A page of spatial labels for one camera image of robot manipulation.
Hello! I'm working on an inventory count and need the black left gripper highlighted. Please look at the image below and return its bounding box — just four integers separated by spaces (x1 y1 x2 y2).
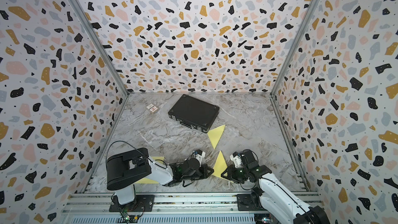
181 167 215 184

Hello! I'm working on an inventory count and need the yellow square paper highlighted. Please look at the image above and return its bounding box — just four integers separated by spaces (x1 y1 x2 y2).
135 157 165 184
207 124 226 149
212 151 228 180

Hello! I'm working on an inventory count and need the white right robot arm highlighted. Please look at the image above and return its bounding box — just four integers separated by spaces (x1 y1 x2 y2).
221 149 330 224

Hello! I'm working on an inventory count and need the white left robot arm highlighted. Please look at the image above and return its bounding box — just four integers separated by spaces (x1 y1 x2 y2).
106 148 214 205

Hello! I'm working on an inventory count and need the black hard carrying case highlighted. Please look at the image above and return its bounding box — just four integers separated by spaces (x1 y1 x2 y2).
168 94 220 133

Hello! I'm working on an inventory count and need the playing card box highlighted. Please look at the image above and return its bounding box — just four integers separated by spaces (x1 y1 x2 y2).
146 103 159 113

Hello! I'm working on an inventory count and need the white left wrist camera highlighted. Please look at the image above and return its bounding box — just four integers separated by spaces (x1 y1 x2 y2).
193 149 206 166

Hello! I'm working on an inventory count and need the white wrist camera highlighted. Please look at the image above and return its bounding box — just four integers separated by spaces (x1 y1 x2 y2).
230 152 243 168
193 149 206 166

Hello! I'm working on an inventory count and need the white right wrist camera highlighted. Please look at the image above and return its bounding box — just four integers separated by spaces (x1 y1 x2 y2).
230 152 243 168

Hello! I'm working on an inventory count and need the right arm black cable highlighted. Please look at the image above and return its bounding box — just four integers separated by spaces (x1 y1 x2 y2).
261 177 312 215

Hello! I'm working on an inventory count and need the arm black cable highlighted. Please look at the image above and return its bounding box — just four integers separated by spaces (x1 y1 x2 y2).
105 140 147 162
261 177 312 215

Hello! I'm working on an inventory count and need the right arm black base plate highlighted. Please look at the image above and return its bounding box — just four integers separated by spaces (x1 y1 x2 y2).
236 194 265 211

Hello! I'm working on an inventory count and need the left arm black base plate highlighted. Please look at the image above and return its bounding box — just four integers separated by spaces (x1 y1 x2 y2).
109 195 155 213

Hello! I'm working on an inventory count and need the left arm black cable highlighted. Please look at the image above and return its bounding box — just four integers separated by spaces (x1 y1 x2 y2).
105 140 147 162

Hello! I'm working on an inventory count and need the aluminium mounting rail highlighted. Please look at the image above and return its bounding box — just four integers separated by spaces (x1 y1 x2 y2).
60 192 279 224

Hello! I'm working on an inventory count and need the aluminium corner post right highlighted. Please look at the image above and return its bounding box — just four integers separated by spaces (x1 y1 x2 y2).
270 0 320 99

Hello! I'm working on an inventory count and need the aluminium corner post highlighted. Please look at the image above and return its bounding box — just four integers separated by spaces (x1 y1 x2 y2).
270 0 320 99
68 0 129 97

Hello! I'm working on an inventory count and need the aluminium corner post left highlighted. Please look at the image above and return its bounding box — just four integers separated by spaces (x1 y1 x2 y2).
68 0 129 97

